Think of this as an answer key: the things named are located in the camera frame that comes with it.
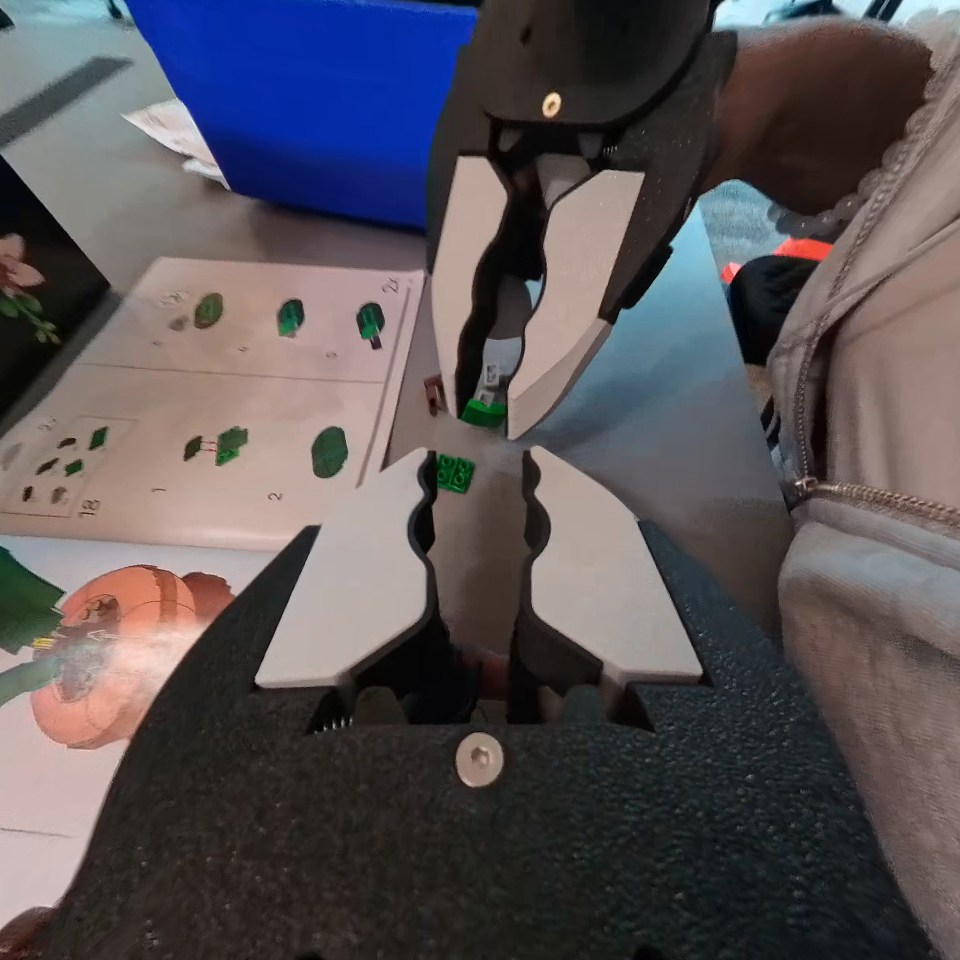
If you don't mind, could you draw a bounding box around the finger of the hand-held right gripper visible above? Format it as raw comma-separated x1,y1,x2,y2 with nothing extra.
429,152,519,419
507,152,649,441

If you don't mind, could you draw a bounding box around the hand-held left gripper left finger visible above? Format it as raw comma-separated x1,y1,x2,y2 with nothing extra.
255,448,438,690

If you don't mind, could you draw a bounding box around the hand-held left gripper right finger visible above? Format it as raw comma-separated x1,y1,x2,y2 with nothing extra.
517,446,705,687

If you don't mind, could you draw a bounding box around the green studded brick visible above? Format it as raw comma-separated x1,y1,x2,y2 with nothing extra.
434,453,477,497

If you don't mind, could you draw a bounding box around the grey desk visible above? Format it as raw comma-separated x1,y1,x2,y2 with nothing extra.
0,0,798,665

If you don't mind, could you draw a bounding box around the person's right hand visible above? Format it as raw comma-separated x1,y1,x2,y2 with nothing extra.
703,21,933,220

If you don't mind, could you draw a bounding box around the blue plastic bin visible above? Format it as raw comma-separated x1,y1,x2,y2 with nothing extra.
123,0,483,232

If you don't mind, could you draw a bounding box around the white instruction booklet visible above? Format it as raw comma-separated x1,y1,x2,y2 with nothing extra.
0,256,429,905

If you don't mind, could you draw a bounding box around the grey zip hoodie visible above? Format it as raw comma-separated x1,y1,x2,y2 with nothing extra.
763,0,960,960

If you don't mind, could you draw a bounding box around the crumpled white paper slip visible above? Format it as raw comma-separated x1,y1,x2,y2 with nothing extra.
121,99,231,190

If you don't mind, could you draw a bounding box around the black orchid print box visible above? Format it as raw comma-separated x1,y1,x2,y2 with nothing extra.
0,153,115,417

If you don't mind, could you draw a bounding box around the pale bead bracelet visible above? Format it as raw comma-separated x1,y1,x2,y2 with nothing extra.
765,123,927,241

